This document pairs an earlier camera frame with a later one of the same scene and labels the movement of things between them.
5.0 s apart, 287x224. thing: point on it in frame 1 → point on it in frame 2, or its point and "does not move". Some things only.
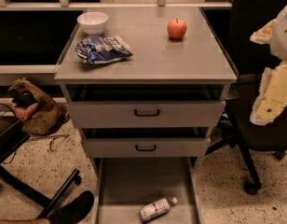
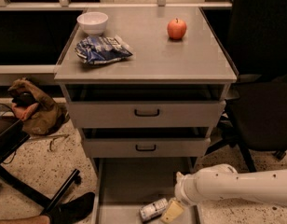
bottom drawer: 125,186 does not move
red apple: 176,29 does not move
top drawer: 146,109 does not move
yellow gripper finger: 275,93 → 185,194
